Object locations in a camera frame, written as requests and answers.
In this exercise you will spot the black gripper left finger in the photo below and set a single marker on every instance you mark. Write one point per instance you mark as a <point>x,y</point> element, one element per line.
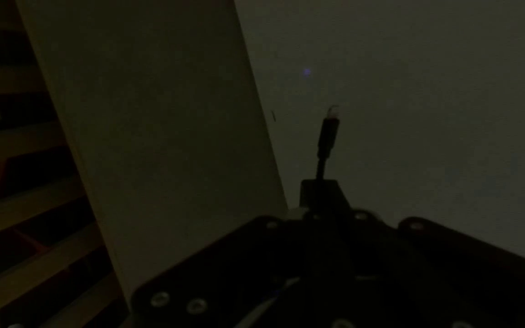
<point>245,274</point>

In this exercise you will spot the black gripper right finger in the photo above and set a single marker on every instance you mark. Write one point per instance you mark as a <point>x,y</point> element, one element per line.
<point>427,279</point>

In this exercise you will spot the white table mat board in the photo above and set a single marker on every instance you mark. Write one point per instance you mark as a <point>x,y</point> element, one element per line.
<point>427,120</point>

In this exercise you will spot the wooden slatted chair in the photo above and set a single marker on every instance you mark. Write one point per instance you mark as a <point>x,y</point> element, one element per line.
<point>13,206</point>

